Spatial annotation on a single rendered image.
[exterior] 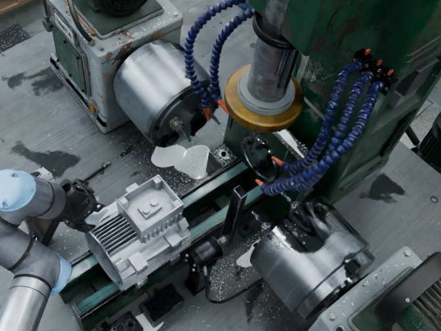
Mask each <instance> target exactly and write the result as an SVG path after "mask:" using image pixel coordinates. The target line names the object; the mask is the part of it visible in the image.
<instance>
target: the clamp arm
mask: <svg viewBox="0 0 441 331"><path fill-rule="evenodd" d="M246 198H247V193H246V191H244V189H242V187H241V186H240V185H238V186H237V187H236V188H234V189H233V191H232V195H231V199H230V203H229V207H228V211H227V214H226V219H225V222H224V227H223V229H222V234H221V236H220V237H219V238H221V237H222V236H223V237H222V238H221V239H222V240H223V239H225V240H223V242H224V243H225V242H226V243H225V244H224V245H226V246H229V245H231V244H232V243H233V241H234V237H235V234H236V231H237V228H238V224H239V222H240V217H241V215H242V211H243V207H244V205H245V201H246Z"/></svg>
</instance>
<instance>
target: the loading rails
mask: <svg viewBox="0 0 441 331"><path fill-rule="evenodd" d="M247 171H248V167H247V166H246V165H245V164H244V163H243V162H242V157H241V156H240V157H239V158H236V159H235V160H234V161H232V162H230V163H229V164H227V165H225V166H224V167H222V168H220V169H219V170H217V171H216V172H214V173H212V174H211V175H209V176H208V177H206V178H204V179H203V180H201V181H200V182H198V183H196V184H195V185H193V186H191V187H190V188H188V189H186V190H185V191H184V192H181V193H180V194H178V195H177V196H178V197H179V199H180V200H181V201H182V203H183V204H184V208H183V213H182V216H183V217H185V218H186V220H187V222H188V223H189V222H191V221H193V220H194V219H195V218H197V217H199V216H200V215H202V214H203V213H205V212H206V211H208V210H210V209H211V208H214V210H215V211H216V212H217V213H215V214H214V215H212V216H211V217H209V218H208V219H206V220H205V221H203V222H202V223H200V224H199V225H197V226H195V227H194V228H193V229H191V230H189V232H190V236H191V244H190V245H189V247H187V248H185V249H184V250H183V251H181V252H180V253H179V254H180V260H178V261H177V262H176V263H174V264H173V265H171V266H170V264H169V263H168V262H167V263H165V264H164V265H162V266H161V267H160V268H158V269H157V270H155V271H154V272H152V273H151V274H149V275H148V276H147V277H148V282H147V283H146V284H145V285H143V286H141V287H140V288H139V289H138V288H137V287H136V286H135V285H132V286H131V287H130V288H128V289H126V290H123V291H121V290H119V289H118V288H117V286H116V284H115V282H113V281H111V282H109V281H108V279H107V278H106V276H108V275H107V273H106V272H105V271H104V269H103V268H102V267H101V265H100V263H99V262H98V261H97V259H96V257H95V256H94V254H93V253H92V252H91V251H90V250H88V251H86V252H85V253H83V254H81V255H80V256H78V257H77V258H75V259H73V260H72V261H70V262H69V263H70V265H71V266H72V273H71V277H70V279H69V280H68V281H67V283H66V285H65V287H64V288H63V289H62V290H61V291H60V292H59V293H58V294H59V296H60V297H61V298H62V300H63V302H64V303H66V302H67V301H69V300H71V299H72V298H74V297H76V296H77V295H78V294H80V293H81V292H83V291H85V290H86V289H87V288H89V287H92V289H93V290H94V291H95V293H93V294H92V295H90V296H89V297H87V298H86V299H84V300H83V301H81V302H79V303H78V304H77V305H76V304H73V305H72V309H73V311H74V315H75V318H76V321H77V323H78V324H79V326H80V327H81V329H82V330H83V331H91V330H92V329H93V328H96V329H97V331H102V330H103V329H105V328H107V327H108V326H109V325H111V324H112V322H111V320H110V319H109V318H110V317H111V316H112V315H114V314H116V313H117V312H118V311H120V310H121V309H123V308H124V307H126V306H127V305H128V304H130V303H131V302H133V301H134V300H136V299H137V298H139V297H140V296H142V295H143V294H145V293H147V294H148V296H149V297H152V296H153V295H154V294H156V293H158V292H159V291H160V290H162V289H163V288H162V287H161V285H160V284H159V283H160V282H162V281H164V280H165V279H166V278H168V277H170V276H171V275H172V274H174V273H175V272H177V271H178V270H180V269H181V268H183V267H184V266H185V265H187V264H188V263H187V262H185V256H184V253H185V251H186V250H188V249H190V248H193V247H194V246H196V245H197V244H199V243H200V242H202V241H203V239H204V238H206V237H207V236H209V235H211V236H214V237H215V238H216V239H219V237H221V234H222V229H223V227H224V222H225V219H226V214H227V211H228V207H229V203H230V200H229V199H228V197H229V196H231V195H232V191H233V189H234V188H236V187H237V186H238V185H240V186H241V187H242V188H243V185H244V182H245V178H246V175H247ZM269 198H270V196H268V195H266V194H265V193H264V192H263V191H262V190H261V187H260V186H259V185H258V186H257V187H255V188H253V189H252V190H250V191H249V192H247V198H246V201H245V205H244V207H243V211H242V214H241V217H240V222H239V224H238V228H237V232H238V233H239V234H240V236H241V237H242V238H245V237H247V236H249V235H250V234H251V233H252V232H253V231H254V228H253V227H252V226H251V225H250V224H249V222H250V221H251V220H253V219H254V218H255V217H254V216H253V214H252V213H251V211H253V210H254V212H255V213H256V214H257V215H260V214H262V213H263V212H264V210H265V208H266V205H267V203H268V199H269Z"/></svg>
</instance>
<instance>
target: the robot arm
mask: <svg viewBox="0 0 441 331"><path fill-rule="evenodd" d="M80 182H82V183H84V184H82V183H80ZM76 184H78V185H77V186H76ZM88 184H89V183H88V182H86V181H83V180H81V179H78V178H76V179H75V180H74V181H72V182H70V180H69V179H66V178H65V179H64V180H63V181H62V182H61V183H60V184H57V183H54V182H51V181H48V180H45V179H42V178H39V177H36V176H33V175H30V174H29V173H26V172H24V171H16V170H13V169H3V170H1V171H0V265H1V266H2V267H4V268H6V269H7V270H9V271H10V272H12V273H14V274H15V276H14V278H13V280H12V284H11V286H10V288H9V290H8V293H7V295H6V297H5V300H4V302H3V304H2V306H1V309H0V331H37V329H38V326H39V323H40V321H41V317H42V315H43V312H44V310H45V307H46V304H47V301H48V299H49V296H53V295H55V294H57V293H59V292H60V291H61V290H62V289H63V288H64V287H65V285H66V283H67V281H68V280H69V279H70V277H71V273H72V266H71V265H70V263H69V262H67V261H66V260H65V259H64V258H62V257H61V256H60V255H59V254H58V253H57V252H54V251H52V250H50V249H49V248H48V247H47V246H48V245H49V243H50V241H51V239H52V237H53V235H54V233H55V231H56V229H57V227H58V225H59V223H60V222H64V223H65V224H66V225H67V226H68V227H69V228H71V229H74V230H76V229H77V231H81V232H84V233H88V232H90V231H91V230H93V229H94V228H95V227H96V226H97V225H99V224H100V220H101V219H102V218H103V217H104V215H105V214H106V213H107V212H108V209H107V208H105V209H103V210H101V209H102V208H103V207H104V206H106V205H105V204H101V203H99V202H98V201H99V199H100V198H99V197H97V196H94V193H95V192H94V190H93V189H92V188H91V187H90V186H88ZM98 205H100V207H99V208H98V207H97V206H98ZM94 211H95V212H98V213H93V212H94ZM27 216H32V217H36V219H35V221H34V224H33V226H32V228H31V230H30V232H29V234H27V233H25V232H24V231H22V230H20V229H19V228H18V227H19V226H20V225H21V223H22V222H23V220H25V218H27Z"/></svg>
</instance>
